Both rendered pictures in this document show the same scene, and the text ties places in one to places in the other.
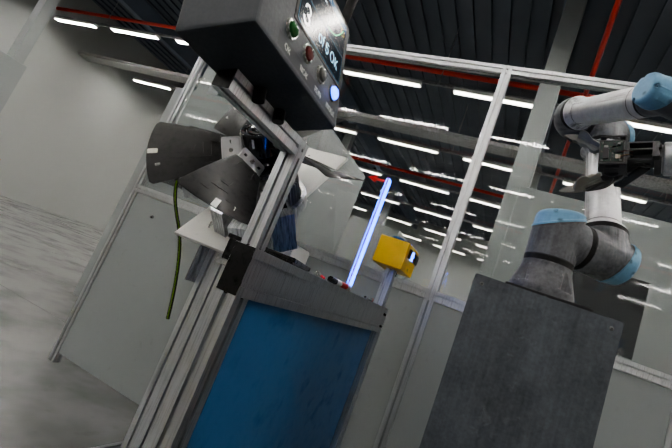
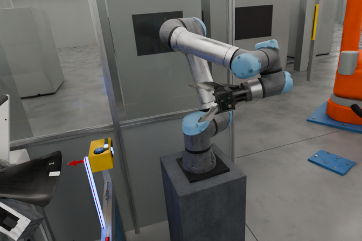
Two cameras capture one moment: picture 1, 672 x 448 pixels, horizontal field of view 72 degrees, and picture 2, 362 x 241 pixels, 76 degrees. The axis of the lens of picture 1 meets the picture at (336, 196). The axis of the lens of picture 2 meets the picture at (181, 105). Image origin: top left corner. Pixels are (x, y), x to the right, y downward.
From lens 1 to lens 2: 0.92 m
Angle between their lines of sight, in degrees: 50
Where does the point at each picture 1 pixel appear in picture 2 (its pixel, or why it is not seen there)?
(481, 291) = (185, 202)
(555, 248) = (203, 146)
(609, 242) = (220, 120)
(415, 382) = (132, 165)
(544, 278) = (203, 164)
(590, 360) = (237, 196)
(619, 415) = not seen: hidden behind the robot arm
